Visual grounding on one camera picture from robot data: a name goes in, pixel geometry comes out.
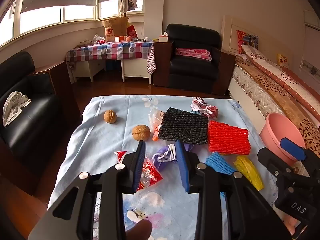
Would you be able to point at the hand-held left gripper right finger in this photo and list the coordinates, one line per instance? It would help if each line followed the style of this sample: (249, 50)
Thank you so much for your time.
(183, 170)

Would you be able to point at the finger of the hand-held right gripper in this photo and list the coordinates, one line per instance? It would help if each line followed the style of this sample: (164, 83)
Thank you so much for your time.
(292, 150)
(268, 160)

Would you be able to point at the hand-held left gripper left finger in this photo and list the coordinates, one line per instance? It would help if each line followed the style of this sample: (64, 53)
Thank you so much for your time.
(140, 166)

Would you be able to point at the pink plastic bucket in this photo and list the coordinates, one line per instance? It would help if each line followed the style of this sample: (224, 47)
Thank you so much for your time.
(275, 127)

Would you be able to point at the black foam net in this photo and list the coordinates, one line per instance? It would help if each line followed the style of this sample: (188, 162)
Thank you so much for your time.
(182, 125)

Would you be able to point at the person's left hand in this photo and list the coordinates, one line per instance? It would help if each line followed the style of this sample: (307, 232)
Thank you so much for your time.
(138, 231)

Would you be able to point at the red snack wrapper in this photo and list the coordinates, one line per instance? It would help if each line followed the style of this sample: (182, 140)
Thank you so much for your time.
(150, 177)

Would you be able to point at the yellow plastic bag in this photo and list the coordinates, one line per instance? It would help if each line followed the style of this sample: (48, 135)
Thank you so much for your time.
(247, 167)

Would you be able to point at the walnut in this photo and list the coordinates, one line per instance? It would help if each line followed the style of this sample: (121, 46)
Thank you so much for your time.
(141, 133)
(110, 116)

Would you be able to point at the blue foam net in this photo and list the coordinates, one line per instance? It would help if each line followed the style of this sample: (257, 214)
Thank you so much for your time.
(218, 162)

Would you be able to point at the light blue floral tablecloth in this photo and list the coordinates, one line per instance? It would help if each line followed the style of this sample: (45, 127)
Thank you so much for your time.
(100, 142)

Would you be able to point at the red foam net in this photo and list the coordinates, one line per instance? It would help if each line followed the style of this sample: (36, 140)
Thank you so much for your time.
(227, 137)

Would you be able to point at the brown leaf patterned blanket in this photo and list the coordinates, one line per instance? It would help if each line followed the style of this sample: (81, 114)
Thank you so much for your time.
(282, 102)

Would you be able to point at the clear printed plastic bag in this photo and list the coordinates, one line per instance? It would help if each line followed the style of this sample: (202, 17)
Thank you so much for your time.
(155, 116)

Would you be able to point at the crumpled red white wrapper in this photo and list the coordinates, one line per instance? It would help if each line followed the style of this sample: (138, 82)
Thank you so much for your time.
(202, 106)

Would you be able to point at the white bed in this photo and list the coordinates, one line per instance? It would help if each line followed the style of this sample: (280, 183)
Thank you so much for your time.
(250, 92)

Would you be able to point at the white quilt with red dots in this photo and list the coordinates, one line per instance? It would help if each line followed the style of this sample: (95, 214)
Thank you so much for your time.
(280, 77)

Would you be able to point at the yellow printed pillow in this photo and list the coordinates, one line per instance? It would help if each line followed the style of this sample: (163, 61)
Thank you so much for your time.
(282, 60)

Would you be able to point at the white wardrobe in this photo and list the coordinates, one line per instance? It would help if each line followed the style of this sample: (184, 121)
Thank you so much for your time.
(311, 55)

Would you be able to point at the black leather armchair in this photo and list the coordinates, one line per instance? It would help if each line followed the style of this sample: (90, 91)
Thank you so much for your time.
(192, 72)
(32, 130)

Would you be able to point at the folded pink blanket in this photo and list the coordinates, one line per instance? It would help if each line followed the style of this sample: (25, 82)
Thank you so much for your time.
(192, 53)

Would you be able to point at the colourful printed pillow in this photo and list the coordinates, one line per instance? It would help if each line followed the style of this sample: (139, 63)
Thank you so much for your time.
(247, 41)

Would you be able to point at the checkered tablecloth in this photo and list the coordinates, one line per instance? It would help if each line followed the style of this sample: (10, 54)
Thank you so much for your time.
(112, 51)

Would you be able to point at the orange box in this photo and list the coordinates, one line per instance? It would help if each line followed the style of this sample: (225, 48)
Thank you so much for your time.
(120, 39)

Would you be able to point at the tissue box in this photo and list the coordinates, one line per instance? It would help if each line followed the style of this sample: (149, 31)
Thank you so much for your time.
(163, 38)

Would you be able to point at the white plastic bag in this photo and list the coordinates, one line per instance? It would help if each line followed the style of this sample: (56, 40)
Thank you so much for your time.
(98, 38)

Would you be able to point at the red gift bag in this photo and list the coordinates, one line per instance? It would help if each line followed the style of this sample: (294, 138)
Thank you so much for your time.
(131, 32)

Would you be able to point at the brown paper bag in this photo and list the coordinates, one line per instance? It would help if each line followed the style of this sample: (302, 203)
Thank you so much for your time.
(116, 28)

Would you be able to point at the crumpled white cloth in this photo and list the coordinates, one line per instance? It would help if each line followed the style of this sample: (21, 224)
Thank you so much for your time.
(13, 105)

